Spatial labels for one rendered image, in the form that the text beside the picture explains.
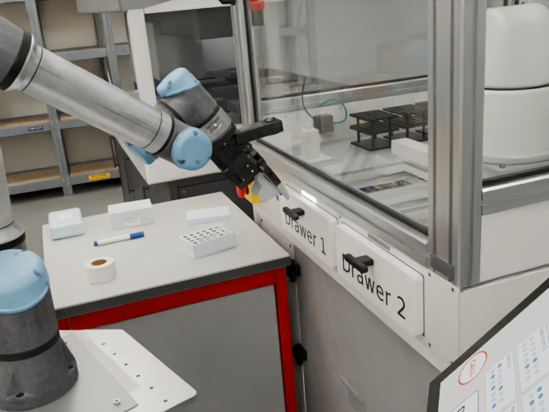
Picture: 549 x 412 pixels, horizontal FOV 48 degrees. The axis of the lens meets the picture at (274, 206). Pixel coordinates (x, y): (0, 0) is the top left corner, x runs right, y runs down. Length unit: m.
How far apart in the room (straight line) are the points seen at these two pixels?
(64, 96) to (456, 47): 0.58
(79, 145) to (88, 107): 4.55
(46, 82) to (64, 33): 4.47
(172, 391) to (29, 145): 4.61
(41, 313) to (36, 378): 0.11
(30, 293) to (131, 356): 0.26
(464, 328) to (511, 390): 0.44
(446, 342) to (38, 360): 0.66
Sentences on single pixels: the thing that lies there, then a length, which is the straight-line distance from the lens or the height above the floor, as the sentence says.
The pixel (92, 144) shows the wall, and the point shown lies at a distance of 5.59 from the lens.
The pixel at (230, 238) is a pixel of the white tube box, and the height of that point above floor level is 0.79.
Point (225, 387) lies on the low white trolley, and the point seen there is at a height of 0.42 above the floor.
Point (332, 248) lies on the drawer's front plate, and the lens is 1.31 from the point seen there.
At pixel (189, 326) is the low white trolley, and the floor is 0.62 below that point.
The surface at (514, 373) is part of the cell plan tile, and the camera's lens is 0.59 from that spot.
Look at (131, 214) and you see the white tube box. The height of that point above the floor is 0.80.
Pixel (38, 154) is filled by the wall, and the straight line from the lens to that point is 5.61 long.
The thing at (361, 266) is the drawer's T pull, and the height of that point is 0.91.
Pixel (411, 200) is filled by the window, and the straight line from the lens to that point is 1.06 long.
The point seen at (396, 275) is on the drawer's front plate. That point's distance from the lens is 1.08.
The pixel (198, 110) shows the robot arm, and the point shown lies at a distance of 1.26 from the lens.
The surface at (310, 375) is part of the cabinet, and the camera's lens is 1.75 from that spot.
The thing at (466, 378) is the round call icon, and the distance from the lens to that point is 0.66.
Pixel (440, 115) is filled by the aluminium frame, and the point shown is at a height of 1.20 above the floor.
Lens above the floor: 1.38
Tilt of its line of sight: 19 degrees down
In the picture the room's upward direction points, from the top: 5 degrees counter-clockwise
